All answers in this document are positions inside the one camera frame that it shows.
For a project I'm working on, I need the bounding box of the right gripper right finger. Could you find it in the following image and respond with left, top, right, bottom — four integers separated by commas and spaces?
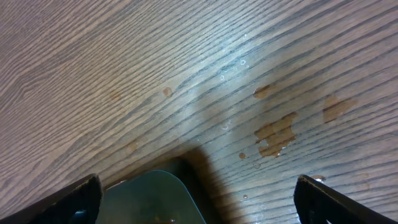
294, 175, 397, 224

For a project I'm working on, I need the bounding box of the black water tray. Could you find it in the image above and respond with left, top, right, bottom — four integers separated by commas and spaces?
96, 170, 206, 224

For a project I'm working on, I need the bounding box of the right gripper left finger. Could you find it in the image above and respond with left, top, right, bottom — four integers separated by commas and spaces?
1, 174, 103, 224

